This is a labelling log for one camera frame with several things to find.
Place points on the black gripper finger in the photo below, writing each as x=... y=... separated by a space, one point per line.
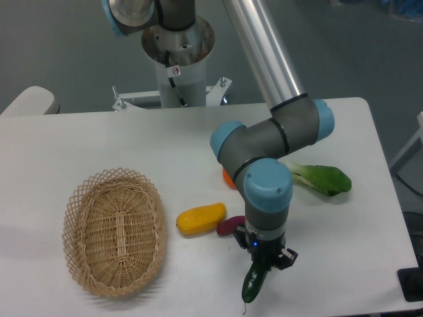
x=261 y=262
x=285 y=259

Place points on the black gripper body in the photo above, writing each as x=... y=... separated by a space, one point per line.
x=254 y=245

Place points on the green cucumber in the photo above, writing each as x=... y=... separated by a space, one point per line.
x=253 y=281

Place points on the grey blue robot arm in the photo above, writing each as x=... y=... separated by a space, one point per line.
x=250 y=155

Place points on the purple sweet potato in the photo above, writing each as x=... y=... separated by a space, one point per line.
x=228 y=226

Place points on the yellow mango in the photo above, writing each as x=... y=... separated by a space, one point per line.
x=201 y=219

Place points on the orange tangerine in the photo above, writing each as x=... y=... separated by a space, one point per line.
x=228 y=180

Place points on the green bok choy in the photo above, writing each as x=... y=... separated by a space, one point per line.
x=327 y=180

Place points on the black device at edge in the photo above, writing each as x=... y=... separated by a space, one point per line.
x=410 y=280

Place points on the wicker basket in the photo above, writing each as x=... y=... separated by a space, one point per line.
x=114 y=233

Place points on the white furniture at right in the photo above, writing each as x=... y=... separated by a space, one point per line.
x=411 y=147

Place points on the white chair armrest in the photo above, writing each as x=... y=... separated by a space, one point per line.
x=33 y=101

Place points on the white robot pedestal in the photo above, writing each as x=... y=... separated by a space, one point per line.
x=180 y=62

